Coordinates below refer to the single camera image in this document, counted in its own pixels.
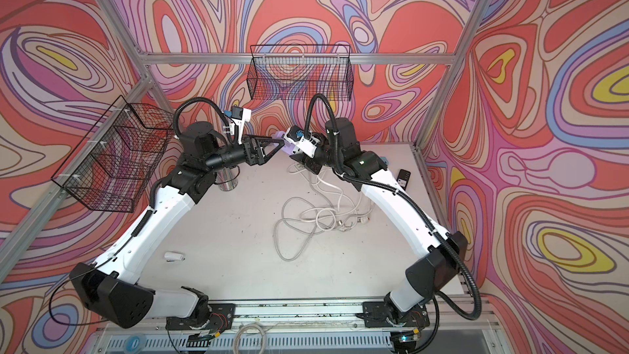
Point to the black wire basket back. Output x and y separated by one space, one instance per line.
297 72

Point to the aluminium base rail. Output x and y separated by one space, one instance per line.
310 326

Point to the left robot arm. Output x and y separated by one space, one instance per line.
109 286

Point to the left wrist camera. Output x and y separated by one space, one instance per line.
237 120

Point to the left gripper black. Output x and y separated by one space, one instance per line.
253 148

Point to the metal pen cup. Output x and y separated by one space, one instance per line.
227 178

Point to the black wire basket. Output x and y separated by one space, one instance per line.
110 170
297 72

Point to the black wire basket left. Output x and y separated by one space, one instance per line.
110 170

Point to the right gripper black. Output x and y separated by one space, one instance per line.
307 162

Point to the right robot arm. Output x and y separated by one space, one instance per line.
328 141

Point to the small white cap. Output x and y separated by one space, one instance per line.
174 257

